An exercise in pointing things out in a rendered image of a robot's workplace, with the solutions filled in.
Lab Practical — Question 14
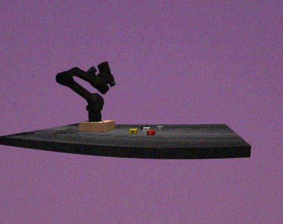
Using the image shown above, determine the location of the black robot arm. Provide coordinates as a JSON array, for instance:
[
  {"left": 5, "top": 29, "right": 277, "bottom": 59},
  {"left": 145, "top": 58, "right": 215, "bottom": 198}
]
[{"left": 56, "top": 61, "right": 115, "bottom": 122}]

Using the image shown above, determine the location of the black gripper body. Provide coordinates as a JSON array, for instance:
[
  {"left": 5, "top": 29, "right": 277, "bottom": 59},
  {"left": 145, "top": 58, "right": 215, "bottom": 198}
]
[{"left": 87, "top": 66, "right": 109, "bottom": 95}]

